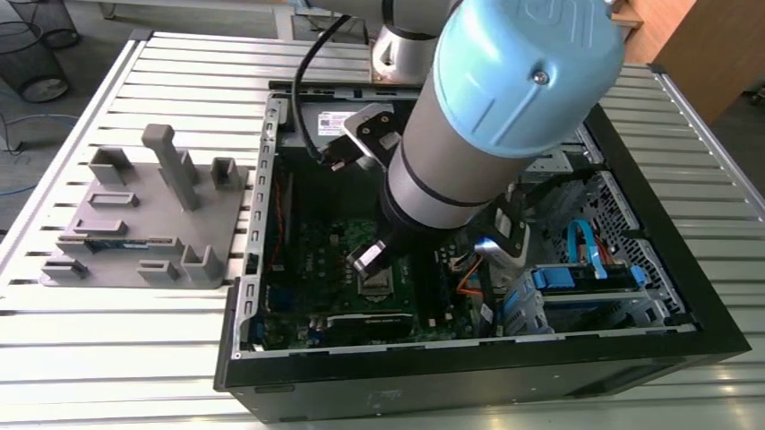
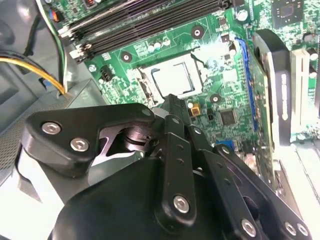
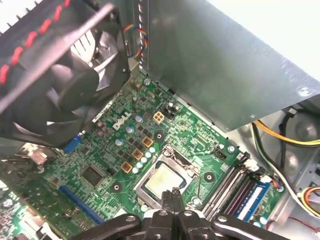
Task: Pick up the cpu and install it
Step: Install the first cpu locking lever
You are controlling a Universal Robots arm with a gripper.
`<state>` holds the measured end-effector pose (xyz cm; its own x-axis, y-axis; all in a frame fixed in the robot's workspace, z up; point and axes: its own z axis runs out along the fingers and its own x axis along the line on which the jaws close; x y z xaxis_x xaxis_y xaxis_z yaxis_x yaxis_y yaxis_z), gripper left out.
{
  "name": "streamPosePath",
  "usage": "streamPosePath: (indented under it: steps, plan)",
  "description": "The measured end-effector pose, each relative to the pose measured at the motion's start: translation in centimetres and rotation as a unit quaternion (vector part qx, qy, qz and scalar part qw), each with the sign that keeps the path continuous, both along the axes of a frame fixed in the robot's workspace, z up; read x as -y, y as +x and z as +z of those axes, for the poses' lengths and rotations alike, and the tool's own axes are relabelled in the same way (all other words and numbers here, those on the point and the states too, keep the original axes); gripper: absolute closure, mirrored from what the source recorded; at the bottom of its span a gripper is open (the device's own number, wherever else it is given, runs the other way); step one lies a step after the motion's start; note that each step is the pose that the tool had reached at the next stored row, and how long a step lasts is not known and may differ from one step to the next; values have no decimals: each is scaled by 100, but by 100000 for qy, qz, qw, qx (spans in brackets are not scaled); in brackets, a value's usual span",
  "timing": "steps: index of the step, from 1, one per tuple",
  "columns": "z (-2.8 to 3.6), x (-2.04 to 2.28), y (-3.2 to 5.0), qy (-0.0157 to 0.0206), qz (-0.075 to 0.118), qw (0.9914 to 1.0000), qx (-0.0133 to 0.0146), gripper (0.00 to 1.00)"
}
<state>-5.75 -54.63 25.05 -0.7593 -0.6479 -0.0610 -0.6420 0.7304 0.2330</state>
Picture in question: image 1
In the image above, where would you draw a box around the green motherboard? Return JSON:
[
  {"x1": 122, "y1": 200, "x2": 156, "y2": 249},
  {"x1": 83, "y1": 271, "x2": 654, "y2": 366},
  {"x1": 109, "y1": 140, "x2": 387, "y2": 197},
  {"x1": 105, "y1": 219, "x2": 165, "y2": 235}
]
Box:
[{"x1": 260, "y1": 218, "x2": 483, "y2": 351}]

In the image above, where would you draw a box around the orange data wire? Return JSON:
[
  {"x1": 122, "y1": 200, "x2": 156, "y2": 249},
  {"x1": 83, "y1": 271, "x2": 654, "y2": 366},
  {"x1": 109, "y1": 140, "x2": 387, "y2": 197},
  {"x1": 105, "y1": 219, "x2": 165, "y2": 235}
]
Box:
[{"x1": 455, "y1": 262, "x2": 488, "y2": 296}]

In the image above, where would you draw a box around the pale blue empty carrier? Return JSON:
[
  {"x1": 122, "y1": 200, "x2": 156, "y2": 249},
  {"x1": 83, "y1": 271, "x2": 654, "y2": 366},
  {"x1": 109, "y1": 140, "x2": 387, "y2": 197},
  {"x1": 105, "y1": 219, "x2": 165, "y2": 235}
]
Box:
[{"x1": 500, "y1": 281, "x2": 544, "y2": 336}]

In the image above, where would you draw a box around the red black twisted wire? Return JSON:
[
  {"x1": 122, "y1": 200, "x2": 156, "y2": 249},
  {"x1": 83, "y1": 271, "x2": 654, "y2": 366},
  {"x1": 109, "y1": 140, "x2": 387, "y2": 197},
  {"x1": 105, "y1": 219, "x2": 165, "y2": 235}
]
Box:
[{"x1": 268, "y1": 172, "x2": 294, "y2": 272}]

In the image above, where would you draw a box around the grey parts rack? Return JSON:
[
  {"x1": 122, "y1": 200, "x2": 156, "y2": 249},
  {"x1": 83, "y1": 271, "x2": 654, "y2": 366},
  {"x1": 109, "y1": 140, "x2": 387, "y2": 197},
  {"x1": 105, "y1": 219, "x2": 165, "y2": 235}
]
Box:
[{"x1": 38, "y1": 123, "x2": 252, "y2": 290}]

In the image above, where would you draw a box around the metal socket cover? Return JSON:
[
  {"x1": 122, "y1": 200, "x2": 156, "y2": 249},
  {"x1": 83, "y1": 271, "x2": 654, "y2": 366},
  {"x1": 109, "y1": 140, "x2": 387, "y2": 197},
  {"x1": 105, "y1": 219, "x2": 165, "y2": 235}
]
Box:
[{"x1": 356, "y1": 268, "x2": 396, "y2": 304}]

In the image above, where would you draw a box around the black open PC case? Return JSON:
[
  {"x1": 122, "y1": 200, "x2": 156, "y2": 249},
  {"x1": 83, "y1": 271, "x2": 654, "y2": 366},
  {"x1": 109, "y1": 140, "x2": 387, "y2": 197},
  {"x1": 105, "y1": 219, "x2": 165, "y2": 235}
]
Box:
[{"x1": 212, "y1": 80, "x2": 752, "y2": 423}]

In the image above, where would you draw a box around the wooden desk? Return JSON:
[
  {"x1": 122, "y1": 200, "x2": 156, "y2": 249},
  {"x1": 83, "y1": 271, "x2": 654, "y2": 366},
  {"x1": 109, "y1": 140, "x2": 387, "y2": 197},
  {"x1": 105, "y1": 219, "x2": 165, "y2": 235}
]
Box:
[{"x1": 608, "y1": 6, "x2": 644, "y2": 41}]

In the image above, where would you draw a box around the black mesh wastebasket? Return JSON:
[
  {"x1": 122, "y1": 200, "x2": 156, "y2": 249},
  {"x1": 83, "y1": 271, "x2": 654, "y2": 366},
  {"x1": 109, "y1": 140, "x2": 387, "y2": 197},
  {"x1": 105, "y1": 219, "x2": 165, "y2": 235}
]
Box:
[
  {"x1": 31, "y1": 0, "x2": 83, "y2": 49},
  {"x1": 0, "y1": 20, "x2": 71, "y2": 105}
]

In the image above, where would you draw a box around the black silver-rimmed wrist camera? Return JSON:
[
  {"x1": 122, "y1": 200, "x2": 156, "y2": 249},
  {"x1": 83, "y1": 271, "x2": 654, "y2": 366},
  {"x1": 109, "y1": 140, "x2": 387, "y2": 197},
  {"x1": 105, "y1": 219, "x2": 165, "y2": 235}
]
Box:
[{"x1": 318, "y1": 103, "x2": 403, "y2": 175}]

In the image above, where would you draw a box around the grey power supply unit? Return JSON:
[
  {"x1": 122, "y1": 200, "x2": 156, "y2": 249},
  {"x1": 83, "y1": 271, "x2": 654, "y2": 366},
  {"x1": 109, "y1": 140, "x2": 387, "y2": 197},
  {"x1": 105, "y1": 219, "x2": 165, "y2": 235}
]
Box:
[{"x1": 280, "y1": 99, "x2": 416, "y2": 217}]

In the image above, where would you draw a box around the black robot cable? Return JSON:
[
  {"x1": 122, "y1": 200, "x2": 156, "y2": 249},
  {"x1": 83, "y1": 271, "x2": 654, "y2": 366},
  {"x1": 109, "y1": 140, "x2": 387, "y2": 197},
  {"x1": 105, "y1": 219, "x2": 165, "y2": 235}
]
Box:
[{"x1": 290, "y1": 15, "x2": 353, "y2": 165}]

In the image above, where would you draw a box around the black flat wire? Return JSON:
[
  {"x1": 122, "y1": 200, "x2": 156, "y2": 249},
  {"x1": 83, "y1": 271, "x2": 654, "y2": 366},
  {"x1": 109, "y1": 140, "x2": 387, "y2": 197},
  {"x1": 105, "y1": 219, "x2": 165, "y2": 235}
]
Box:
[{"x1": 516, "y1": 171, "x2": 599, "y2": 214}]

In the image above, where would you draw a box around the blue RAM stick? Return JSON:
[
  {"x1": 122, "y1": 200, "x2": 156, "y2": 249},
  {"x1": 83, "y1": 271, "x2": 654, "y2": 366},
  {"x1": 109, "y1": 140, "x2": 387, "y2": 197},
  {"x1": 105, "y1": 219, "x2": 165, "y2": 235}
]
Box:
[{"x1": 58, "y1": 236, "x2": 174, "y2": 253}]

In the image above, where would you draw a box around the black RAM slot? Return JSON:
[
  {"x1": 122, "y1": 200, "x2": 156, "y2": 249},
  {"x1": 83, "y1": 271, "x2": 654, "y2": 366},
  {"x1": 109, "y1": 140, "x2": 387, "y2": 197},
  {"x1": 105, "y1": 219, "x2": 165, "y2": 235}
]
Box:
[
  {"x1": 429, "y1": 253, "x2": 451, "y2": 323},
  {"x1": 423, "y1": 254, "x2": 441, "y2": 326},
  {"x1": 416, "y1": 257, "x2": 435, "y2": 328},
  {"x1": 439, "y1": 250, "x2": 459, "y2": 320}
]

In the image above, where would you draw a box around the wooden cabinet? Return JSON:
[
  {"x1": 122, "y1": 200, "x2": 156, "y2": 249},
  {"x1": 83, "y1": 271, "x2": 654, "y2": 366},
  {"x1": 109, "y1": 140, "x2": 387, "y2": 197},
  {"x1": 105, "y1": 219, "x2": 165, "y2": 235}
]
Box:
[{"x1": 650, "y1": 0, "x2": 765, "y2": 129}]

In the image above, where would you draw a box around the black graphics card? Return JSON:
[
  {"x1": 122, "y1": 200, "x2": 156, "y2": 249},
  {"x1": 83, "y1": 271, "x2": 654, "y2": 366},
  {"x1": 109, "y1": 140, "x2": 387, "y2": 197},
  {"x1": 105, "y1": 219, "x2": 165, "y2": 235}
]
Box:
[{"x1": 325, "y1": 312, "x2": 415, "y2": 347}]

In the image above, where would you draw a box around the hard disk in blue carrier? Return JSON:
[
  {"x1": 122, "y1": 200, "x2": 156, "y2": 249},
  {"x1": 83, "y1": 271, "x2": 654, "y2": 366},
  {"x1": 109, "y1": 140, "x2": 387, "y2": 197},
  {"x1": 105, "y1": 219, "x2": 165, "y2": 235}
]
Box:
[{"x1": 531, "y1": 263, "x2": 646, "y2": 296}]

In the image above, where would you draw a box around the silver perforated disk bay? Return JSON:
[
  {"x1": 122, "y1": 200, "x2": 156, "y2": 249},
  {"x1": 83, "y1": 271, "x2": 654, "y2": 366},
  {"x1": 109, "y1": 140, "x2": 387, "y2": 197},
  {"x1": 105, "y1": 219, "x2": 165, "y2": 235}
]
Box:
[{"x1": 495, "y1": 172, "x2": 700, "y2": 338}]

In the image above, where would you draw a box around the blue data wire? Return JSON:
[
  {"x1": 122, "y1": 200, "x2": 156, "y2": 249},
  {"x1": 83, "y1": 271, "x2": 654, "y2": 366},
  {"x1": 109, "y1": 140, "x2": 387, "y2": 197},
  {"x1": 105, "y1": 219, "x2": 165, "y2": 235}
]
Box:
[{"x1": 564, "y1": 219, "x2": 608, "y2": 280}]

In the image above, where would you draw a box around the grey metal disk bay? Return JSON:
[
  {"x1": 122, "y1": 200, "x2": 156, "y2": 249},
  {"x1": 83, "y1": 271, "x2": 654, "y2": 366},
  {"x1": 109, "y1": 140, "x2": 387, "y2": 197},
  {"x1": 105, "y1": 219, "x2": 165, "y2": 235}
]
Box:
[{"x1": 521, "y1": 127, "x2": 603, "y2": 185}]

